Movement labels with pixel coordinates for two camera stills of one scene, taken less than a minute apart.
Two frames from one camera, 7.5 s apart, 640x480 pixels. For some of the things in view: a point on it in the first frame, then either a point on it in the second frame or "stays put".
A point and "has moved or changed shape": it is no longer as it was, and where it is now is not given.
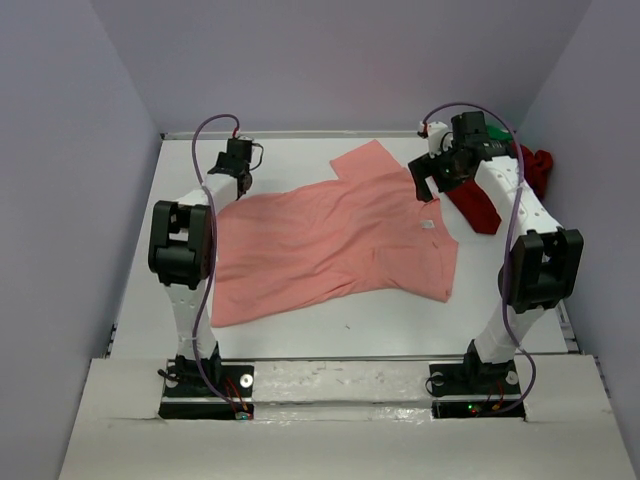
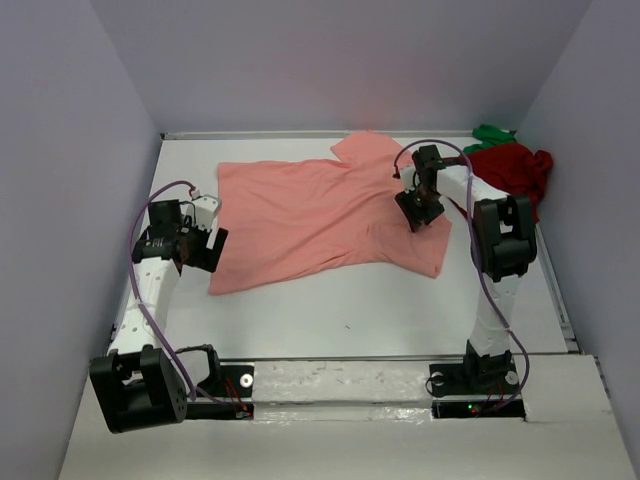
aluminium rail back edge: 299,134 stays put
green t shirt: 496,133 stays put
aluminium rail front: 347,358 stays put
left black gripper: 226,166 to 201,247
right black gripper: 430,167 to 419,208
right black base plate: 474,389 stays put
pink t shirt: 361,226 has moved or changed shape
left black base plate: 187,396 stays put
